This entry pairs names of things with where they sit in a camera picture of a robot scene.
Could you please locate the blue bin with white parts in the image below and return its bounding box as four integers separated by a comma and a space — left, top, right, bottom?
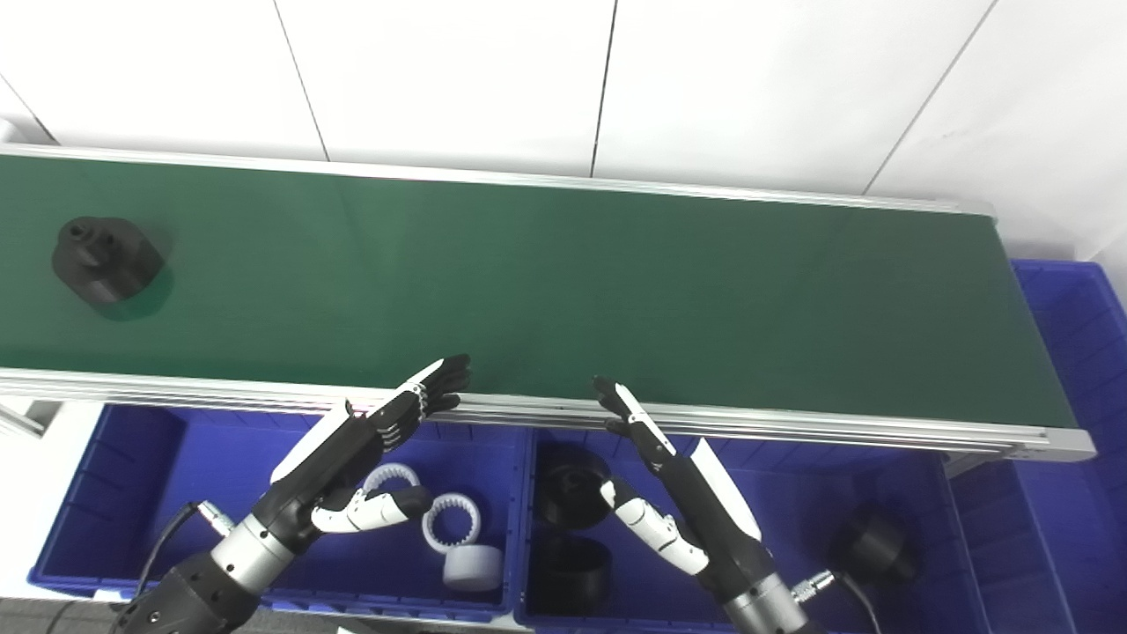
26, 403, 529, 624

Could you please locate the white cylinder part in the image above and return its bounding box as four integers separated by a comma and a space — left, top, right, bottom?
442, 544, 505, 593

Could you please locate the green conveyor belt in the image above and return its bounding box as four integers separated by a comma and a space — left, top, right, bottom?
0, 154, 1079, 432
0, 143, 1097, 463

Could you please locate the black cone hub part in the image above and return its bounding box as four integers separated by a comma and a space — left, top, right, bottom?
832, 511, 917, 584

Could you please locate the black cylinder part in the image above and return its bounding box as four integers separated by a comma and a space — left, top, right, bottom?
535, 533, 614, 616

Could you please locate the grey conveyor support leg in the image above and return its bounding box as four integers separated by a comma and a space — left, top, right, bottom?
0, 396, 63, 441

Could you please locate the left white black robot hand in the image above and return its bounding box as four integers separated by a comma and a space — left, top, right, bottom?
254, 355, 472, 553

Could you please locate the black pulley disc part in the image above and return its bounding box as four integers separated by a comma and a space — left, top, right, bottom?
537, 447, 615, 531

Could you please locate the large blue bin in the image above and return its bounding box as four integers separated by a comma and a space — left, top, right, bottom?
947, 258, 1127, 634

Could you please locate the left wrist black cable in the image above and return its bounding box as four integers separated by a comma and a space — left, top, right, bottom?
132, 500, 237, 608

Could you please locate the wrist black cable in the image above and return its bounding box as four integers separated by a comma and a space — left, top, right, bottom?
791, 570, 883, 634
132, 500, 237, 608

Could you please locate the black flanged hub part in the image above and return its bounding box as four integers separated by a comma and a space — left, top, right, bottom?
51, 216, 166, 307

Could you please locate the white ring gear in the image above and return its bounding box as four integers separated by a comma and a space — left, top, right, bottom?
421, 493, 482, 556
361, 462, 422, 507

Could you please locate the blue bin with black parts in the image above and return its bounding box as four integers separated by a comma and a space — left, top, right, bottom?
515, 427, 991, 634

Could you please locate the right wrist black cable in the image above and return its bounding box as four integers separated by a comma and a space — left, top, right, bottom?
791, 570, 883, 634

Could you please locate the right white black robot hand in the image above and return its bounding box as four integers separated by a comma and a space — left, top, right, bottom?
593, 377, 777, 606

